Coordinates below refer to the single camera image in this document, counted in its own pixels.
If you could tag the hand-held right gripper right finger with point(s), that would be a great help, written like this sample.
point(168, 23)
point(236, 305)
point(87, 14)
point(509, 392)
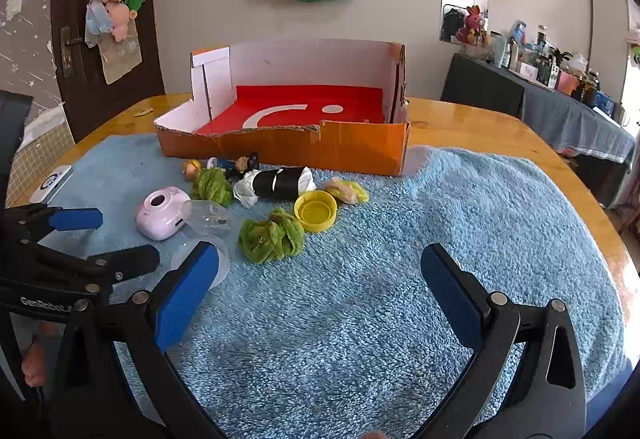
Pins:
point(450, 294)

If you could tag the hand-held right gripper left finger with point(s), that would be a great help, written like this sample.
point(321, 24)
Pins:
point(187, 294)

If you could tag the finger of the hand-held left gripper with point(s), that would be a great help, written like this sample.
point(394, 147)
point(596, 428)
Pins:
point(75, 218)
point(130, 261)

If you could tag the clear plastic capsule lid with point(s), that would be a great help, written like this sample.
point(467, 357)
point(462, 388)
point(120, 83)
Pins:
point(187, 251)

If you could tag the pink toy camera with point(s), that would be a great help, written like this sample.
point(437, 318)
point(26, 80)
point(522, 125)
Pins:
point(160, 214)

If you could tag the clear plastic capsule dome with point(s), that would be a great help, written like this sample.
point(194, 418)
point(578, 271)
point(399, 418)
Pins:
point(210, 216)

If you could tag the green lettuce toy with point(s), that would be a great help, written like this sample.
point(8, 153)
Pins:
point(270, 239)

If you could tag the yellow-haired figurine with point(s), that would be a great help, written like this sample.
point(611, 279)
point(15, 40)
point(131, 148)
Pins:
point(191, 168)

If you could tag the green yarn ball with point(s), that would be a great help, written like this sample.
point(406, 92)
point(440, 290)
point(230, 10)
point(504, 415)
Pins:
point(212, 184)

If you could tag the dark-haired blue figurine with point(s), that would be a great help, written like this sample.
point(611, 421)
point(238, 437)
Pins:
point(235, 165)

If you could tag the black white plush sushi roll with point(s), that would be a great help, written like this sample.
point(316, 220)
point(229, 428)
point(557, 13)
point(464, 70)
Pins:
point(275, 184)

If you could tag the yellow pink yarn ball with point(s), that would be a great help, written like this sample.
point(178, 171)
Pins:
point(345, 191)

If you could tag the yellow bottle cap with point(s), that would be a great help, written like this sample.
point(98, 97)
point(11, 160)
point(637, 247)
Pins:
point(315, 211)

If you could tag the orange cardboard box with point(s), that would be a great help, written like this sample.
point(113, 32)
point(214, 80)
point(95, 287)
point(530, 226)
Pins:
point(350, 149)

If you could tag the white remote device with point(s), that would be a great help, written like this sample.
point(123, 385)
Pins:
point(50, 181)

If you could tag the blue fluffy towel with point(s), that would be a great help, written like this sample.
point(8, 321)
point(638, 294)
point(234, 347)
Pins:
point(350, 294)

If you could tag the small wooden piece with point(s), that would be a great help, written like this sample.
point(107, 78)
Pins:
point(142, 111)

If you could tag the dark wooden door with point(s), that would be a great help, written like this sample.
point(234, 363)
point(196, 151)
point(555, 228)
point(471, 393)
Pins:
point(145, 59)

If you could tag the blue face mask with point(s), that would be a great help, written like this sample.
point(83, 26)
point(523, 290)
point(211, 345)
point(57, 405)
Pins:
point(97, 24)

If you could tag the cloth covered side table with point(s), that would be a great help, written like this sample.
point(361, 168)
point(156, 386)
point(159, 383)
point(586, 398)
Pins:
point(550, 114)

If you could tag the cluttered side table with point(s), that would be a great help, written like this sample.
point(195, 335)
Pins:
point(545, 64)

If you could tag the pink rabbit plush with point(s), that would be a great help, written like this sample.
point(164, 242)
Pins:
point(472, 21)

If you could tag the white refrigerator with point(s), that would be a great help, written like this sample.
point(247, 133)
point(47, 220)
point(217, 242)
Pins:
point(607, 34)

